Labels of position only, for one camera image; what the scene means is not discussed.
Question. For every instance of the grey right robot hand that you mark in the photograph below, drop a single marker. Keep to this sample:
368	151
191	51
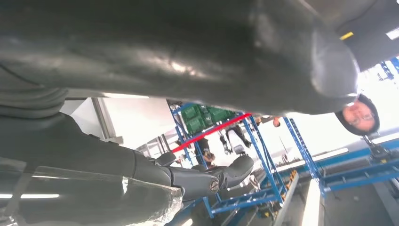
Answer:
156	46

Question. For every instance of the blue metal shelf rack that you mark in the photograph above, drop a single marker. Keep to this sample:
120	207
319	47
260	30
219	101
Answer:
265	162
311	162

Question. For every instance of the green plastic crate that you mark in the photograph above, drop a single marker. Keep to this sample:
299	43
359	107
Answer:
190	113
219	113
195	125

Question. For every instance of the white board panel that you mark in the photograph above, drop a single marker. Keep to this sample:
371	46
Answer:
137	121

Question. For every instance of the red barrier tape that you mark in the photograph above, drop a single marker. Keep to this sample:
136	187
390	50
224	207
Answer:
212	131

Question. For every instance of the black humanoid robot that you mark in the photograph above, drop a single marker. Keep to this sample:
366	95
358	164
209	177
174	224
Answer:
232	137

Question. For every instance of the person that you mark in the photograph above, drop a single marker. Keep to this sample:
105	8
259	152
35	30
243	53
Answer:
358	117

